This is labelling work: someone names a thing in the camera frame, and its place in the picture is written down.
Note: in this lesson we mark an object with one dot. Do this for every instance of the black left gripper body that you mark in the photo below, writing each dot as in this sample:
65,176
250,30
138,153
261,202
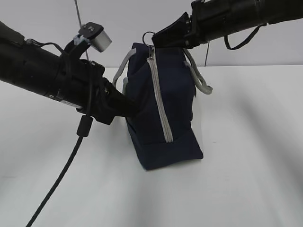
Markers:
82,85

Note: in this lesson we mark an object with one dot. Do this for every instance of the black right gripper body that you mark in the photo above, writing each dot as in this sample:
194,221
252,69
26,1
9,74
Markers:
211,20

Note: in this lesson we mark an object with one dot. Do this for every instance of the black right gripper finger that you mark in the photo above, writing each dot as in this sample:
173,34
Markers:
175,35

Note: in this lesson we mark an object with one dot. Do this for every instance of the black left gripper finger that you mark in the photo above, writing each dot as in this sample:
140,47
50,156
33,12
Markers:
124,106

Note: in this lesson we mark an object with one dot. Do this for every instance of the navy blue lunch bag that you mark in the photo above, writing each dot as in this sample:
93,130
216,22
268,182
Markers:
162,82

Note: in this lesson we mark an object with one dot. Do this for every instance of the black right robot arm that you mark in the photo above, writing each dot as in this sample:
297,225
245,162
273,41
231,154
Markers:
258,13

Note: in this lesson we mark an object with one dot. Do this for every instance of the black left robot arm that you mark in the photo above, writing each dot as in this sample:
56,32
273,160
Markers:
26,64

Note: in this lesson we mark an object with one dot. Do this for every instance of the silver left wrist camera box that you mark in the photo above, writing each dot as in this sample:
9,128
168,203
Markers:
96,36

